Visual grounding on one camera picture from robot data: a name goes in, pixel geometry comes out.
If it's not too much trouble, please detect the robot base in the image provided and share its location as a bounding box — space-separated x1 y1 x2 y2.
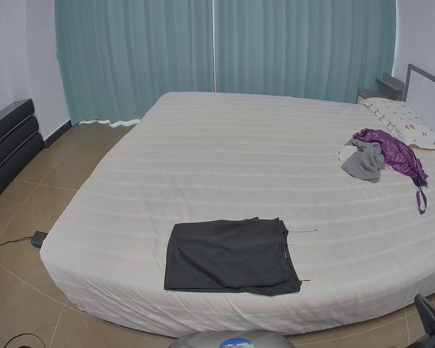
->
168 331 292 348

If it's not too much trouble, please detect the black cable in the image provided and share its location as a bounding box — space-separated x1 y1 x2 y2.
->
0 236 35 248
4 333 46 348

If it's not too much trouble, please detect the grey bedside table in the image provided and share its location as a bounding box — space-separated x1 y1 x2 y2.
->
358 73 405 104

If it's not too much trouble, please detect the bed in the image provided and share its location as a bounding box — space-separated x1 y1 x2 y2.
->
40 63 435 338

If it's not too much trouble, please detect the white printed pillow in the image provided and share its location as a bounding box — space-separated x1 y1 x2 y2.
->
361 97 435 152

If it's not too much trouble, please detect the black T-shirt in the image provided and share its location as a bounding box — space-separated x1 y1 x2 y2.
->
163 217 318 296

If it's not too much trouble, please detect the purple satin garment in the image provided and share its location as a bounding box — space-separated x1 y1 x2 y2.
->
352 128 430 215

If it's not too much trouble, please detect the black chest of drawers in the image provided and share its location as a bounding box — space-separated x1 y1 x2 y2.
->
0 99 44 213

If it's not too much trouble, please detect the grey knit garment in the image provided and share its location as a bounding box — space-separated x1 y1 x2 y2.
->
341 138 386 183

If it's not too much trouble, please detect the white garment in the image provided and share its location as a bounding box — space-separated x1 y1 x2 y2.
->
338 145 356 162

